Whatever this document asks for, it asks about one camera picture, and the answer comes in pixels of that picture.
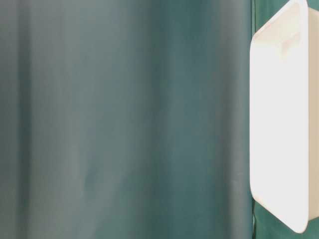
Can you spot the white plastic case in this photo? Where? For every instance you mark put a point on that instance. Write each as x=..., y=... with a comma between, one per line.
x=284, y=115

